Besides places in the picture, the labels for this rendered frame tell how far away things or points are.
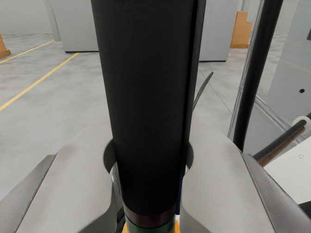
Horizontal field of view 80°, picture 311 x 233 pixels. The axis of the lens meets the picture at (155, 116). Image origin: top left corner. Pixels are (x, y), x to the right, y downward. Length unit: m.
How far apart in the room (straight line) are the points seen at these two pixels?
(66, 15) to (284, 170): 7.44
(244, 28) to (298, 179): 7.93
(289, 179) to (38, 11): 13.56
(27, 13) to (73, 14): 6.70
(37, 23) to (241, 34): 10.95
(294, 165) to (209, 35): 5.43
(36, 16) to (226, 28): 10.78
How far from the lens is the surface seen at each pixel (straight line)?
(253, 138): 1.47
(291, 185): 0.53
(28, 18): 13.99
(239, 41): 8.38
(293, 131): 0.34
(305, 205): 0.32
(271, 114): 1.28
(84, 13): 7.40
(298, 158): 0.55
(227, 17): 5.92
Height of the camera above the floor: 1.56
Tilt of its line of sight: 32 degrees down
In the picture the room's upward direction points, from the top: 1 degrees counter-clockwise
